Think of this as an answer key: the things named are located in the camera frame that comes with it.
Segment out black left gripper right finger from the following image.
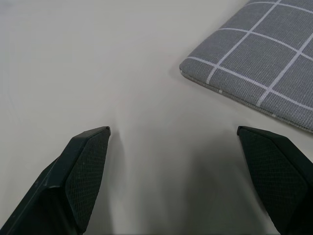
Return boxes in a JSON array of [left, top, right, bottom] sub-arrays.
[[237, 125, 313, 235]]

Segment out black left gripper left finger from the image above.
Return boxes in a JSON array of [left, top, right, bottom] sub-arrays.
[[0, 126, 111, 235]]

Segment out grey checked cloth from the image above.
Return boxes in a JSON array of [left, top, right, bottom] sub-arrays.
[[179, 0, 313, 134]]

